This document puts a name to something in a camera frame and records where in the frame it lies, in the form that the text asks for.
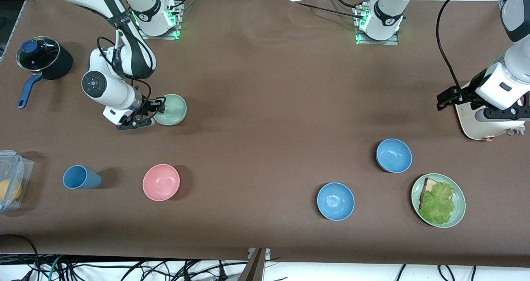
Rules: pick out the blue cup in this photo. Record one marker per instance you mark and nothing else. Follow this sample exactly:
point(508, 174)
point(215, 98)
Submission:
point(80, 177)

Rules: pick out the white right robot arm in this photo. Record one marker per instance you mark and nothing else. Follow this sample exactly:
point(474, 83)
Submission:
point(103, 86)

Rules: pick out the green lettuce leaf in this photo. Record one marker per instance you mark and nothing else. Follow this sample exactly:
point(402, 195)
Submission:
point(438, 206)

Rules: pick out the pink bowl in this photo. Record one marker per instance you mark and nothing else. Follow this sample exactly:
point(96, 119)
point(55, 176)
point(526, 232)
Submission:
point(161, 182)

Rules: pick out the blue bowl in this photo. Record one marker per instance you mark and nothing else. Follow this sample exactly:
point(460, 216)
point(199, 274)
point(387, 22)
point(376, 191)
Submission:
point(393, 155)
point(335, 201)

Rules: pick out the clear plastic container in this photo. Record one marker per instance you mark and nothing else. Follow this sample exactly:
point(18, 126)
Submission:
point(18, 165)

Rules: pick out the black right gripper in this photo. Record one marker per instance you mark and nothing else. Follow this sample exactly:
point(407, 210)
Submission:
point(148, 106)

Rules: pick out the green plate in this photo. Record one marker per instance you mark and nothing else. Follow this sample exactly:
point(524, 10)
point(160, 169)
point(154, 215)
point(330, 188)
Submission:
point(458, 214)

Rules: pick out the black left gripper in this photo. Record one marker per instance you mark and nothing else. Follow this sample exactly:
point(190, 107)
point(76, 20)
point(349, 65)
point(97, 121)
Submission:
point(467, 92)

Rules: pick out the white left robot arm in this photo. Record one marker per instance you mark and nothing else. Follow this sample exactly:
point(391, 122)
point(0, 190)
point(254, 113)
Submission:
point(389, 12)

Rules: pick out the brown table cover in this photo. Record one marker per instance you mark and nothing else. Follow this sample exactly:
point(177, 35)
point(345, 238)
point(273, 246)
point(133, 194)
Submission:
point(248, 86)

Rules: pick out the green bowl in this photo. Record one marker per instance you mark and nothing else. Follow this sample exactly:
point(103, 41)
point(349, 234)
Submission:
point(173, 109)

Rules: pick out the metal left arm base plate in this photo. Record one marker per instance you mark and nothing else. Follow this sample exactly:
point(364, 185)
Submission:
point(389, 42)

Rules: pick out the silver table bracket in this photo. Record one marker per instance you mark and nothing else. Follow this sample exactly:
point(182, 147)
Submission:
point(267, 253)

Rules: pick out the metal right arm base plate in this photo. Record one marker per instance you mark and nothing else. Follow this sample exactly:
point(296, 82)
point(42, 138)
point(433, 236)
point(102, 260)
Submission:
point(163, 36)

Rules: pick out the toast slice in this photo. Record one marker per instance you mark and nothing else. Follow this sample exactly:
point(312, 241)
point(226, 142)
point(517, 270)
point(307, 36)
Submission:
point(430, 185)

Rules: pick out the cream toaster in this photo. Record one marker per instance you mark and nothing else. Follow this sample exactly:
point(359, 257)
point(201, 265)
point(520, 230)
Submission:
point(476, 126)

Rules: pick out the yellow lemon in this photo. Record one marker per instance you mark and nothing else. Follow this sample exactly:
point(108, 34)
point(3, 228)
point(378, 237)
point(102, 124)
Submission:
point(10, 190)

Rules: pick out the dark metal post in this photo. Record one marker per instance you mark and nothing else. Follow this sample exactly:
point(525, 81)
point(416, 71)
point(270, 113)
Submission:
point(253, 268)

